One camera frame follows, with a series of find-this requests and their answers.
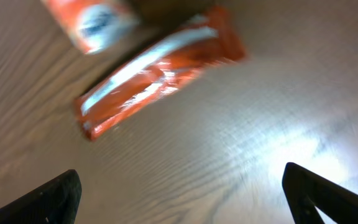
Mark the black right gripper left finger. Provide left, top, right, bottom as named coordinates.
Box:
left=0, top=169, right=82, bottom=224

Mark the orange white snack packet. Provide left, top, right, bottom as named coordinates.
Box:
left=42, top=0, right=140, bottom=54

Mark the orange Top candy bar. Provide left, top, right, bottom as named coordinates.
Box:
left=74, top=5, right=246, bottom=140

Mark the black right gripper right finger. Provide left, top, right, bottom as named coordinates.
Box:
left=282, top=162, right=358, bottom=224

